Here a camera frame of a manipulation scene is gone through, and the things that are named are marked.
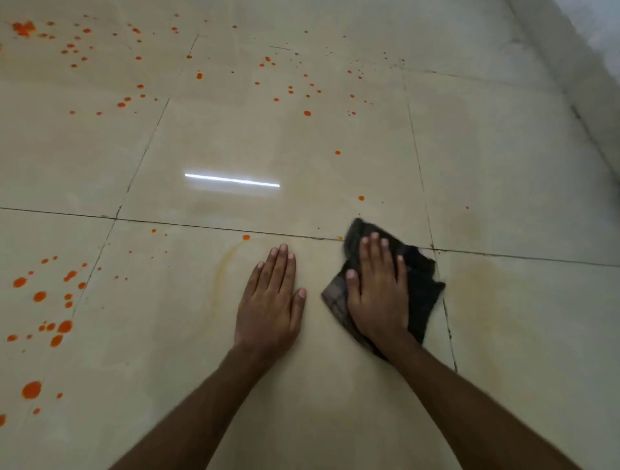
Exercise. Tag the person's right hand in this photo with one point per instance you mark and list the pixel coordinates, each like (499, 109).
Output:
(380, 295)

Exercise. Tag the person's left hand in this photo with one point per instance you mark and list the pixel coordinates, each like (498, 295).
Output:
(269, 310)

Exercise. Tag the dark plaid cleaning cloth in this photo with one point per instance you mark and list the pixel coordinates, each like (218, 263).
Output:
(424, 285)

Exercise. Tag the orange liquid spill drops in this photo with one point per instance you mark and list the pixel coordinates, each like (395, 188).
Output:
(31, 390)

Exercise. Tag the person's right forearm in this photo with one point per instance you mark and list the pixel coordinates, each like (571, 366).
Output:
(474, 411)

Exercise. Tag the person's left forearm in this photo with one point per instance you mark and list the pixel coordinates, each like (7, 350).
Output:
(198, 416)

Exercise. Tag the beige tiled floor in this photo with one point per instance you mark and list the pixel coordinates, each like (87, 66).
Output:
(508, 169)

